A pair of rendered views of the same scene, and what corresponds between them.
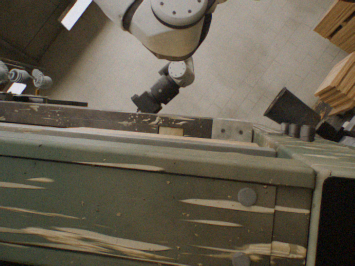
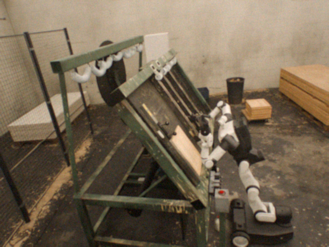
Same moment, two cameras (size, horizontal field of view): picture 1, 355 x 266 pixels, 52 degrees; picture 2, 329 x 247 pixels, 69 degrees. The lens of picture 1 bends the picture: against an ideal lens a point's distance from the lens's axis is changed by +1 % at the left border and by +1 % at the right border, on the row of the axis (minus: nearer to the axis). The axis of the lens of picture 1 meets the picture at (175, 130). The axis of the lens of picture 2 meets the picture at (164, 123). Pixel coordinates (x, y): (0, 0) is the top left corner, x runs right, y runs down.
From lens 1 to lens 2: 2.02 m
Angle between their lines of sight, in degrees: 31
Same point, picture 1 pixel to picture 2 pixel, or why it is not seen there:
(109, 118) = (183, 119)
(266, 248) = (191, 198)
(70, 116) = (176, 110)
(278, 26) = (275, 46)
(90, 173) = (185, 184)
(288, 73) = (254, 68)
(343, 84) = (254, 111)
